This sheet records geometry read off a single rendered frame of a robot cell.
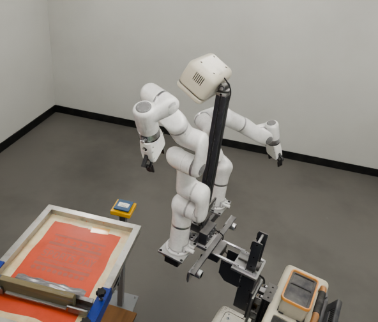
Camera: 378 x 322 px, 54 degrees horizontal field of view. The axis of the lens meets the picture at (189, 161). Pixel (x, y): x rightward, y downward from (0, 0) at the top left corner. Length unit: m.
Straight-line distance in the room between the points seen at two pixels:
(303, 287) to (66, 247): 1.26
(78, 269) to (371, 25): 4.02
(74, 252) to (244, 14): 3.49
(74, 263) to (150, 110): 1.13
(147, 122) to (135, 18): 3.88
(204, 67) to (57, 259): 1.24
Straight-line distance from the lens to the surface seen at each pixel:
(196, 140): 1.40
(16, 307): 1.96
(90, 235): 2.23
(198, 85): 1.60
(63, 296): 1.83
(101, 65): 5.35
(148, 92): 1.25
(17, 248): 2.17
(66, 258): 2.12
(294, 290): 2.06
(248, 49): 4.82
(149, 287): 3.22
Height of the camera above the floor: 2.47
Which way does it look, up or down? 31 degrees down
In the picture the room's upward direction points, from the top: 8 degrees clockwise
